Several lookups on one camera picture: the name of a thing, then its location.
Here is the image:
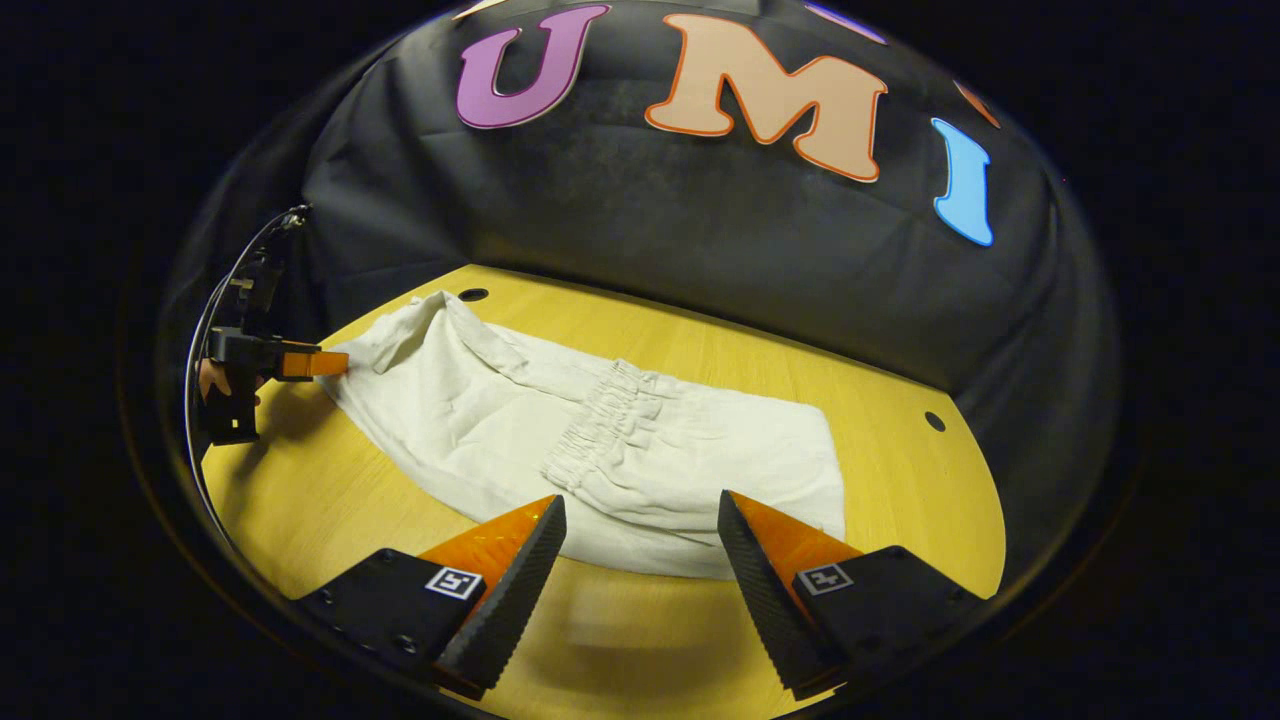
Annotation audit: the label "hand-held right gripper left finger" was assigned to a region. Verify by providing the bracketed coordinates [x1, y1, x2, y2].
[295, 495, 568, 701]

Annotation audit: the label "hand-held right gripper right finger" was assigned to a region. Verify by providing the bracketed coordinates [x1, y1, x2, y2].
[717, 490, 991, 701]

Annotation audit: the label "white jeans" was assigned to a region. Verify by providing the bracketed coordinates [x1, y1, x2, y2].
[320, 290, 849, 581]

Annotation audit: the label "black backdrop cloth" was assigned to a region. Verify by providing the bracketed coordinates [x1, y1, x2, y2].
[160, 0, 1123, 591]

